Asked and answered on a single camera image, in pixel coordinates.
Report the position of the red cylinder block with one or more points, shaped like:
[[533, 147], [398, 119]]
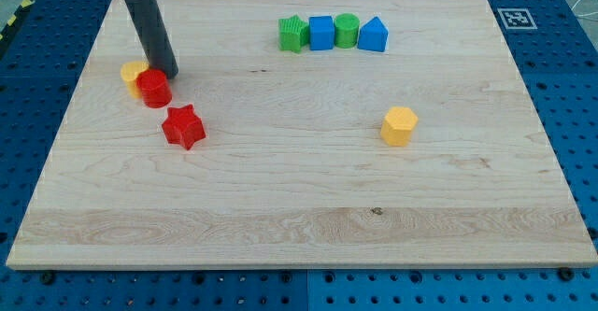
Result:
[[154, 88]]

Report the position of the yellow hexagon block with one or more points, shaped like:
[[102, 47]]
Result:
[[398, 125]]

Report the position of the green cylinder block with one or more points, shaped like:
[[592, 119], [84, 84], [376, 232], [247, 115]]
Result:
[[347, 27]]

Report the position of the yellow heart block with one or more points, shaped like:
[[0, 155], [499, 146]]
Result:
[[129, 74]]

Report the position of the blue cube block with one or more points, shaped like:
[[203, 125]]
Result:
[[321, 33]]

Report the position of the white fiducial marker tag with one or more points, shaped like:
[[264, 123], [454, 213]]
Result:
[[514, 18]]

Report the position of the red star block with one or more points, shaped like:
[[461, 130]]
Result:
[[183, 126]]

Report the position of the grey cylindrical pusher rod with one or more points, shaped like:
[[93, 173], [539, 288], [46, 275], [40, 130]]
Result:
[[152, 34]]

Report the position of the light wooden board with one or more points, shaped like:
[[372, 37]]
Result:
[[293, 172]]

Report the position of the blue triangular prism block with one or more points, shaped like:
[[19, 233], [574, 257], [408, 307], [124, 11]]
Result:
[[373, 36]]

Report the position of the green star block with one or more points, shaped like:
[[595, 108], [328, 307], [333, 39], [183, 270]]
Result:
[[293, 34]]

